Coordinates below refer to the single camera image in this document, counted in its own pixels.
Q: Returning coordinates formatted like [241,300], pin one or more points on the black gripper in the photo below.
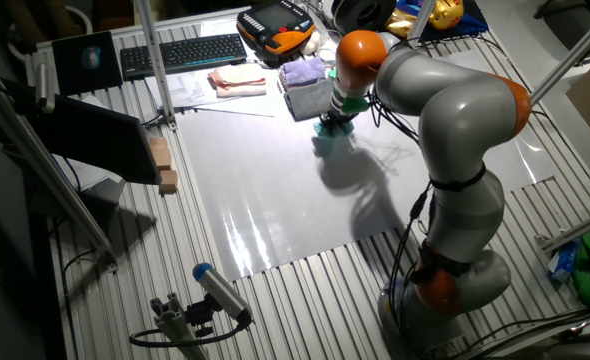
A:
[338,119]

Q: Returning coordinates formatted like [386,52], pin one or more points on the teal microfibre cloth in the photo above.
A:
[332,132]

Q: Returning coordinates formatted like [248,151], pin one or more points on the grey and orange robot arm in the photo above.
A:
[465,120]

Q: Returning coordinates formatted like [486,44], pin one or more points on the grey folded cloth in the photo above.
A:
[307,102]

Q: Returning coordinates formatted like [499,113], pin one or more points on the purple folded cloth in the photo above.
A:
[302,72]

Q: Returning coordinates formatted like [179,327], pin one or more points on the pink folded cloth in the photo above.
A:
[240,92]
[237,74]

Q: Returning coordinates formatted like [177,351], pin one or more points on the blue cloth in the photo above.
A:
[475,25]

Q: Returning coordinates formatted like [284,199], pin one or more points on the clear glass cup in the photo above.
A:
[329,52]

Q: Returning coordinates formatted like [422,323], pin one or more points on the white egg-shaped object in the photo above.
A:
[311,44]

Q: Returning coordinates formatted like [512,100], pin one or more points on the glossy white table sheet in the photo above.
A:
[255,200]

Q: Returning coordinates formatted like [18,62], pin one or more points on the black filament spool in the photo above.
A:
[362,15]

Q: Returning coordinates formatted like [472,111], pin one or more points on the black and orange teach pendant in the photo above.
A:
[275,25]

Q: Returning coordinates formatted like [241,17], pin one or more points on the gold foil bag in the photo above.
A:
[400,22]

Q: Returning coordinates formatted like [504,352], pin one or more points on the white printed paper sheet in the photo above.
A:
[185,90]

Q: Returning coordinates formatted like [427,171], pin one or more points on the golden piggy bank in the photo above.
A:
[445,15]

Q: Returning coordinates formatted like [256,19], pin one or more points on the black computer keyboard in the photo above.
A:
[185,55]

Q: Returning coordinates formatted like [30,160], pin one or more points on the wooden block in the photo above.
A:
[161,155]
[169,181]

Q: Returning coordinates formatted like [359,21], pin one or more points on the black monitor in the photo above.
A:
[100,140]

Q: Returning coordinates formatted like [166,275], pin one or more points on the grey computer mouse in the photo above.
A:
[91,57]

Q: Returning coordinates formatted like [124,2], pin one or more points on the blue tissue pack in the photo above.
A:
[564,260]

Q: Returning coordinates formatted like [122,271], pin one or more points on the black mouse pad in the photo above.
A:
[70,77]

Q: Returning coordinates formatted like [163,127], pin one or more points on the green printed wrist mount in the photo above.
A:
[355,106]

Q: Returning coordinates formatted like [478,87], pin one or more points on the aluminium frame post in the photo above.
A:
[422,17]
[155,60]

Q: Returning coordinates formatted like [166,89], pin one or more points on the silver camera with blue cap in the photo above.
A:
[222,292]

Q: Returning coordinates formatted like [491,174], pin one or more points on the black camera bracket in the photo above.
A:
[200,312]

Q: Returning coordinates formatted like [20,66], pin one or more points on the aluminium frame bar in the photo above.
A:
[580,227]
[575,55]

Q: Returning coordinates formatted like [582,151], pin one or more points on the aluminium extrusion camera stand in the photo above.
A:
[175,325]

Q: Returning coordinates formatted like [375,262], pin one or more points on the slanted aluminium frame beam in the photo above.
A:
[50,175]

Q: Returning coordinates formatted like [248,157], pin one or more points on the silver bar-shaped camera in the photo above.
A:
[45,87]

